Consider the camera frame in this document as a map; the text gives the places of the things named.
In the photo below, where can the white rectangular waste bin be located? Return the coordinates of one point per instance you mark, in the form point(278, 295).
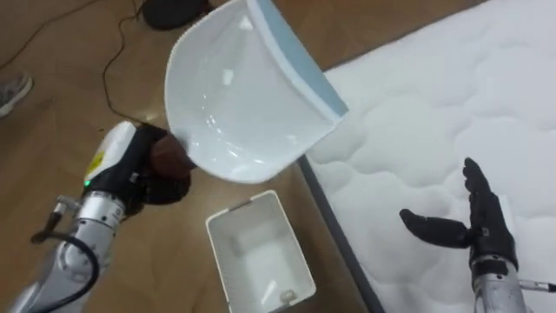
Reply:
point(260, 254)

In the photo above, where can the bed with white quilted mattress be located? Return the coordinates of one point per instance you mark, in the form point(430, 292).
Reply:
point(434, 152)

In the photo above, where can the small object inside bin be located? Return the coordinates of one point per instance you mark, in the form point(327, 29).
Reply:
point(287, 296)

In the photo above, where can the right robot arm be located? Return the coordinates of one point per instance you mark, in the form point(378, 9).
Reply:
point(499, 289)

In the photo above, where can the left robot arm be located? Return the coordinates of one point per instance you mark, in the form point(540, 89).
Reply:
point(76, 256)

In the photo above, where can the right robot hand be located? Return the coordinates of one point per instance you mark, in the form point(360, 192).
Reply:
point(488, 226)

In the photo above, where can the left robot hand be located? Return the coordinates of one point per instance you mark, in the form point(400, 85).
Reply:
point(126, 165)

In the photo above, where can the black round base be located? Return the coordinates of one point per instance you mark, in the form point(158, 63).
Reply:
point(174, 13)

